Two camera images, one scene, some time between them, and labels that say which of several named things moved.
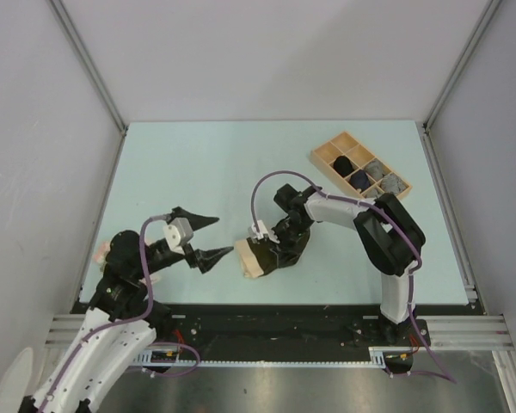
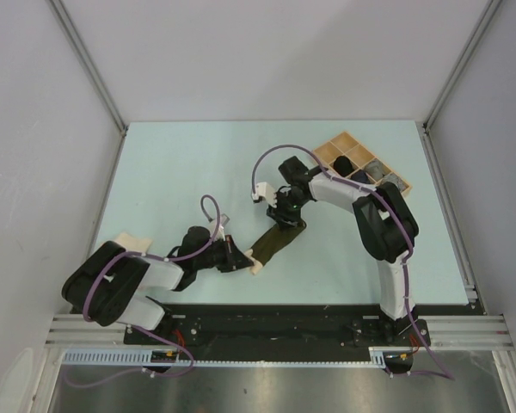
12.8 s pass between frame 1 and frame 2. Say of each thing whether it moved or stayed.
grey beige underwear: stayed
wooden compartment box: stayed
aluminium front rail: stayed
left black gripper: moved
